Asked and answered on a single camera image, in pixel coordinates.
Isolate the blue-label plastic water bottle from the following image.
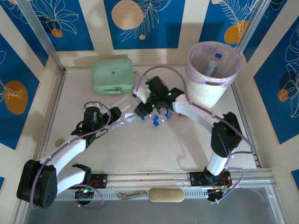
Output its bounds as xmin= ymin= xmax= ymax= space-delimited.
xmin=149 ymin=108 xmax=173 ymax=123

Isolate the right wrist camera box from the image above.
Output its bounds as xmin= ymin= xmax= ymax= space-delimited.
xmin=132 ymin=90 xmax=151 ymax=103

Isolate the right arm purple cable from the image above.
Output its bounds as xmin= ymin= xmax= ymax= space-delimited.
xmin=135 ymin=66 xmax=255 ymax=205

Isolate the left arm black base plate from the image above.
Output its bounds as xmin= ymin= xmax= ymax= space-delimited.
xmin=64 ymin=174 xmax=108 ymax=189

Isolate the clear plastic tube bottle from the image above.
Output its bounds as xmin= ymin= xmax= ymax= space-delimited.
xmin=112 ymin=95 xmax=137 ymax=112

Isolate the beige cushion pad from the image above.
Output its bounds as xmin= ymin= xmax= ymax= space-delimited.
xmin=149 ymin=188 xmax=185 ymax=203

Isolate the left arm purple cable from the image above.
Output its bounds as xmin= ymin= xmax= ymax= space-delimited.
xmin=29 ymin=100 xmax=110 ymax=209

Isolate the aluminium front rail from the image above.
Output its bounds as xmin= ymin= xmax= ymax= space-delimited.
xmin=20 ymin=171 xmax=278 ymax=193

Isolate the aluminium frame post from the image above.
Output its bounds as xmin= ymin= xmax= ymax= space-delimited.
xmin=235 ymin=0 xmax=281 ymax=56
xmin=16 ymin=0 xmax=66 ymax=73

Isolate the metal bracket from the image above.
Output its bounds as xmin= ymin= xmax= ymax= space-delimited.
xmin=117 ymin=190 xmax=148 ymax=201

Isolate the slotted metal strip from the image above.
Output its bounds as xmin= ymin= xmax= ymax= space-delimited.
xmin=30 ymin=189 xmax=267 ymax=202

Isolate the mint green zip pouch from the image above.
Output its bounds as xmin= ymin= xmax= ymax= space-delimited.
xmin=91 ymin=58 xmax=135 ymax=96

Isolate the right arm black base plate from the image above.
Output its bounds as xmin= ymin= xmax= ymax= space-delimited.
xmin=188 ymin=172 xmax=232 ymax=187

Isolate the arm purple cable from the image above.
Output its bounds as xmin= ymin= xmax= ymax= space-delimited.
xmin=29 ymin=100 xmax=110 ymax=209
xmin=135 ymin=66 xmax=255 ymax=205

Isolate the aluminium table side rail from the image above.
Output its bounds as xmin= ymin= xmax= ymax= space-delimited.
xmin=34 ymin=70 xmax=67 ymax=173
xmin=231 ymin=81 xmax=262 ymax=168

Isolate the purple plastic bin liner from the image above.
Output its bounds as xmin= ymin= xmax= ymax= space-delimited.
xmin=184 ymin=41 xmax=243 ymax=87

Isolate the white ribbed waste bin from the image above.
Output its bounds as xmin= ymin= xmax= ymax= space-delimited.
xmin=185 ymin=78 xmax=228 ymax=108

